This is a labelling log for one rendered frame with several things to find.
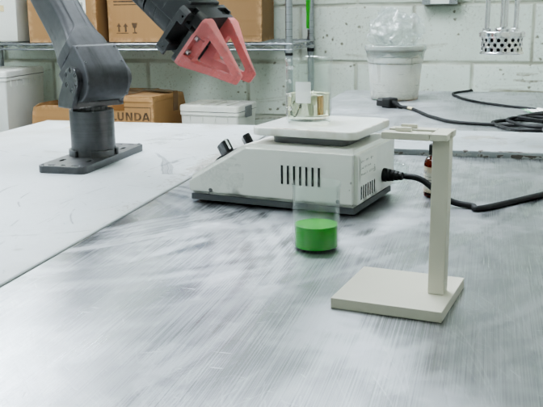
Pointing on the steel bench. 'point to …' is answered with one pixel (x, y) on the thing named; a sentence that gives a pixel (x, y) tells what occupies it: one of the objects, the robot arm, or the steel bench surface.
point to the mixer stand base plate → (482, 144)
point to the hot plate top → (334, 130)
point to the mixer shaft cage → (503, 44)
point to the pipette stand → (431, 292)
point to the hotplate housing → (252, 185)
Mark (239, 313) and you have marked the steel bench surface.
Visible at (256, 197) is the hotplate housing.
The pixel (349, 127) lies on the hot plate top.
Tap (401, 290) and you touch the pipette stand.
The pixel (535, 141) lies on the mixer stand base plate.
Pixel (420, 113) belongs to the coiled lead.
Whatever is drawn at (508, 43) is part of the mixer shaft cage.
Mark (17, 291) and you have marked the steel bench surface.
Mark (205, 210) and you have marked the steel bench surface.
